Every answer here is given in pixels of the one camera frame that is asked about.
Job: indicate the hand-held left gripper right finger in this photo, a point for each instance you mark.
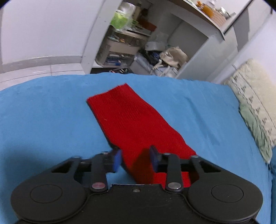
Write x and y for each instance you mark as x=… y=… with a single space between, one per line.
x=154 y=157

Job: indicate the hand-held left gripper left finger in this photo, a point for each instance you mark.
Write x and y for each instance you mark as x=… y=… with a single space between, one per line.
x=117 y=159

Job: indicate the red knitted cloth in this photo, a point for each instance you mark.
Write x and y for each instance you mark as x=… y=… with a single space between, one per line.
x=133 y=122

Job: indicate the blue blanket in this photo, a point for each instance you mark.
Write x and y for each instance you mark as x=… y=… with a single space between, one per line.
x=54 y=120

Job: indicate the beige cloth bag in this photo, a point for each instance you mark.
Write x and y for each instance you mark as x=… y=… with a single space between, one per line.
x=173 y=57

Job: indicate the clear plastic drawer unit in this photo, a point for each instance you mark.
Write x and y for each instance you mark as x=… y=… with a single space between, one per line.
x=117 y=49

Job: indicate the cream patterned pillow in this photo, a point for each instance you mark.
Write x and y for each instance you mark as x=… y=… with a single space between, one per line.
x=256 y=101

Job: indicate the white desk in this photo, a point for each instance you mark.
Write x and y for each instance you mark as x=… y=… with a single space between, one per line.
x=207 y=36

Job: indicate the woven basket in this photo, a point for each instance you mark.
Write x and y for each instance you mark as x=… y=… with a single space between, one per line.
x=218 y=17

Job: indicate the orange bottle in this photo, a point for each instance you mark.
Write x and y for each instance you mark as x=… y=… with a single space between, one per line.
x=207 y=9

